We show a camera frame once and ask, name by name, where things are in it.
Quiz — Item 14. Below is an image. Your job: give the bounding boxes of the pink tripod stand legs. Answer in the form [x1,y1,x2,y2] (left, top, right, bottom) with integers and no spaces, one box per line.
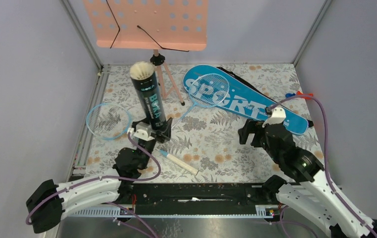
[149,49,186,107]

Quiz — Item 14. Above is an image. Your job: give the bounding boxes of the light blue racket on bag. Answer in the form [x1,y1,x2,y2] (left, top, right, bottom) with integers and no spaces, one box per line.
[172,73,230,129]

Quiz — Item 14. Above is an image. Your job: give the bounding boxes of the blue sport racket bag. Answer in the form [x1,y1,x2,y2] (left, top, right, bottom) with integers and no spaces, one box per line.
[182,64,309,136]

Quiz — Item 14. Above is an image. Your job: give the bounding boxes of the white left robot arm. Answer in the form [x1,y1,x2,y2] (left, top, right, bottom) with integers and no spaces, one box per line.
[25,118,173,234]

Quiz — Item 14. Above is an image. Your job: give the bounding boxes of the orange clip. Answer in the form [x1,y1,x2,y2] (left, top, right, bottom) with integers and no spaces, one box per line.
[296,91,314,100]

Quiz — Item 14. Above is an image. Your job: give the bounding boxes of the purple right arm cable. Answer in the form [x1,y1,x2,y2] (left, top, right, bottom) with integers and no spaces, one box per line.
[266,94,377,238]

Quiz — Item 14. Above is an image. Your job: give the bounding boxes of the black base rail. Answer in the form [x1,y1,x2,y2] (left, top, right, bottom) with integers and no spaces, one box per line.
[101,182,294,217]

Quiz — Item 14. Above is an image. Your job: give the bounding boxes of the pink perforated music stand desk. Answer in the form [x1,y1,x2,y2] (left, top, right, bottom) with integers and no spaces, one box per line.
[82,0,209,52]

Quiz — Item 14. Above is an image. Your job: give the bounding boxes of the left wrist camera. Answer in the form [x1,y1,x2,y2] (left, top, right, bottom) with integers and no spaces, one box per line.
[133,127,154,141]

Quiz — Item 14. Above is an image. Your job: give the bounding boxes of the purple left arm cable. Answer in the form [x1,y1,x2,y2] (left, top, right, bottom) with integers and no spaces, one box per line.
[25,129,162,226]

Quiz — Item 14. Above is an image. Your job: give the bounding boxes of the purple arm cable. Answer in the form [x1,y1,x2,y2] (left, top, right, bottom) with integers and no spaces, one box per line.
[25,129,162,226]
[266,94,377,238]

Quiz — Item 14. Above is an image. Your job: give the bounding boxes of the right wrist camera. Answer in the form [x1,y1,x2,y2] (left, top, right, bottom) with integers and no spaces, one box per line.
[262,106,286,128]

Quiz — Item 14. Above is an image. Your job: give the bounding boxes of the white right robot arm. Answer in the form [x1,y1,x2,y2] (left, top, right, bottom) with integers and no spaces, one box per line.
[238,119,377,238]

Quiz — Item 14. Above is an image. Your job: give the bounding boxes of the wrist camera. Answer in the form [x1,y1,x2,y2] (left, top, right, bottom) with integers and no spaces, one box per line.
[262,106,286,128]
[133,127,154,141]

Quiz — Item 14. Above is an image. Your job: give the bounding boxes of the black shuttlecock tube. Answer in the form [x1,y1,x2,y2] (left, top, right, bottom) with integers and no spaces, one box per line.
[129,61,167,130]

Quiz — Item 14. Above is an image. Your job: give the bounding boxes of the light blue racket at left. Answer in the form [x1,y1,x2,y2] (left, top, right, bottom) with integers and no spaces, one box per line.
[86,103,199,177]

